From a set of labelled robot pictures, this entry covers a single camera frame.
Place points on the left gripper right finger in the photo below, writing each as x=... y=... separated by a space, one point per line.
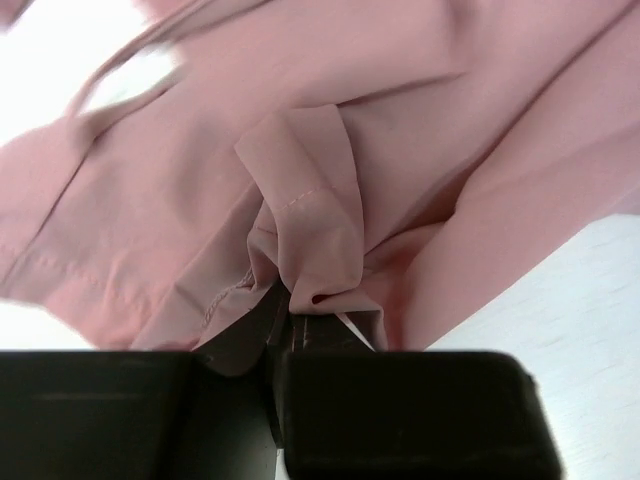
x=344 y=411

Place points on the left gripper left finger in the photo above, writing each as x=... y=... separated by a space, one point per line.
x=144 y=415

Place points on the pink trousers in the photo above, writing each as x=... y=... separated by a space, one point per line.
x=396 y=163

